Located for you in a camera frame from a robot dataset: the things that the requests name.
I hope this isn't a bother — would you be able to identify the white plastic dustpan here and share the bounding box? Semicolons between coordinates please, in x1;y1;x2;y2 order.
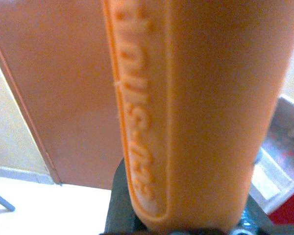
248;94;294;216

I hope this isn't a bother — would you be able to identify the orange plastic broom handle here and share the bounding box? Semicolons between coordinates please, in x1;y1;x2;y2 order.
99;0;294;231

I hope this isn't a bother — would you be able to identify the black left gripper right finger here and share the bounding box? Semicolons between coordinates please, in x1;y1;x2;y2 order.
231;195;270;235

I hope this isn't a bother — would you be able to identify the brown wooden door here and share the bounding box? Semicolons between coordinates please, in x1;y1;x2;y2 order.
0;0;124;190

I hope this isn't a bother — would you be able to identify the grey metal furniture leg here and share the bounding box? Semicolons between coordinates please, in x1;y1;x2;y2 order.
0;188;16;212

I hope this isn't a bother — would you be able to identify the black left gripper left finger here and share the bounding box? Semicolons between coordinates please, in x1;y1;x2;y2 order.
99;160;147;235

